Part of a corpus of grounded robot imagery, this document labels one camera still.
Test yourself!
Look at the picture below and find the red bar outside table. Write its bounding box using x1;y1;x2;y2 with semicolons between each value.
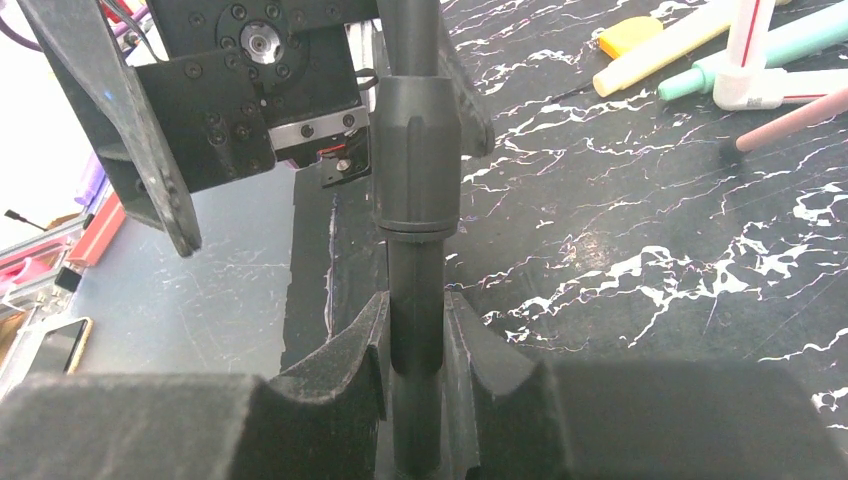
66;193;126;268

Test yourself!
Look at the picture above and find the black round-base mic stand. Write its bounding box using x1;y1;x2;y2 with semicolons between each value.
374;1;460;479

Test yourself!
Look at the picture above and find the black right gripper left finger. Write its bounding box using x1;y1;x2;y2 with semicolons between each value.
1;292;389;479

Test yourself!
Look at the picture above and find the pink music stand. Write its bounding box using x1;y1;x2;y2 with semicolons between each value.
719;88;847;163

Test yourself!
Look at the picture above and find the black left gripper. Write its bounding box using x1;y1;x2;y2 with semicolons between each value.
19;1;378;257

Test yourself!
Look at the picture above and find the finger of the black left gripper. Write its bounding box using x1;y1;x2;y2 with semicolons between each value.
437;13;495;158

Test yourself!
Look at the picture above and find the smartphone with gold case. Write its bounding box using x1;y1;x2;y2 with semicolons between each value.
25;317;93;378

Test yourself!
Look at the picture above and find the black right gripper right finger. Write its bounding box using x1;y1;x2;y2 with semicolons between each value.
444;293;847;479

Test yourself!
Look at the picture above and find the white PVC pipe frame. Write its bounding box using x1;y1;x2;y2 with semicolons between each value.
712;1;847;111

